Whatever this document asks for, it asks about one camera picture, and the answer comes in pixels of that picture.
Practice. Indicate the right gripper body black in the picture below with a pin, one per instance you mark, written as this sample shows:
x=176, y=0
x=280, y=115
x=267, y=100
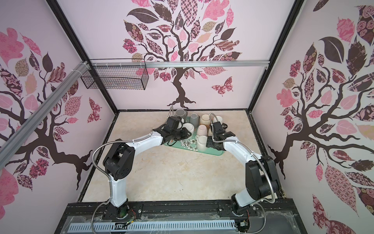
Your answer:
x=213, y=143

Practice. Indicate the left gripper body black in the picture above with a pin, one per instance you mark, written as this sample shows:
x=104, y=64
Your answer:
x=178, y=134

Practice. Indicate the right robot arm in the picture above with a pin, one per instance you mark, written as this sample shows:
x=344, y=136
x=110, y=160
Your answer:
x=261, y=178

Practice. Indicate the white and black mug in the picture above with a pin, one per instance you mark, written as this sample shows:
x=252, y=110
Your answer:
x=219, y=119

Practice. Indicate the pale pink mug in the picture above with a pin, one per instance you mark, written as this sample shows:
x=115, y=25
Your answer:
x=202, y=130

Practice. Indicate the white ribbed base mug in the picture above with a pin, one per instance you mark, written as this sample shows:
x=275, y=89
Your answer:
x=190, y=127

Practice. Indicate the cream beige mug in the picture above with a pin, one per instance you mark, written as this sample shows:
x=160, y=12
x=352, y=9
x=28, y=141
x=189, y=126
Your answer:
x=201, y=142

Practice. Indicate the dark grey mug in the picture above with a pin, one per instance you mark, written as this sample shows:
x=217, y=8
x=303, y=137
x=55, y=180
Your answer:
x=182, y=113

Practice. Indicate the cream and peach mug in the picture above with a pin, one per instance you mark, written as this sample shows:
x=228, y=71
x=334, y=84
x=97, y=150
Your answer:
x=205, y=120

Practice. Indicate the light grey mug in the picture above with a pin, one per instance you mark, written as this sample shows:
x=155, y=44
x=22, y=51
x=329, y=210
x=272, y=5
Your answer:
x=194, y=120

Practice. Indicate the green floral serving tray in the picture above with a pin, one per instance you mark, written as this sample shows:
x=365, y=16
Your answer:
x=193, y=144

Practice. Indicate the aluminium rail back wall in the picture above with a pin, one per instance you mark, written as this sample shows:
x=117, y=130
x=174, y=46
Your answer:
x=185, y=64

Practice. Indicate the aluminium rail wall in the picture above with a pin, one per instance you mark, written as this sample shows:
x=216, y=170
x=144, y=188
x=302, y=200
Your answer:
x=9, y=149
x=185, y=64

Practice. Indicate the black wire basket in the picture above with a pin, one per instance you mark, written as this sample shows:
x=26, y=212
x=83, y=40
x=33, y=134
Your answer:
x=116, y=74

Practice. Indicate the white slotted cable duct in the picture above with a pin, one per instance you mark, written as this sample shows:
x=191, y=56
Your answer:
x=151, y=226

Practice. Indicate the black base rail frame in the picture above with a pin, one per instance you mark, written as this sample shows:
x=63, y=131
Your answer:
x=282, y=217

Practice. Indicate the aluminium rail left wall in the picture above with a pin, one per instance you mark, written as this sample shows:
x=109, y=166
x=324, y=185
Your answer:
x=9, y=149

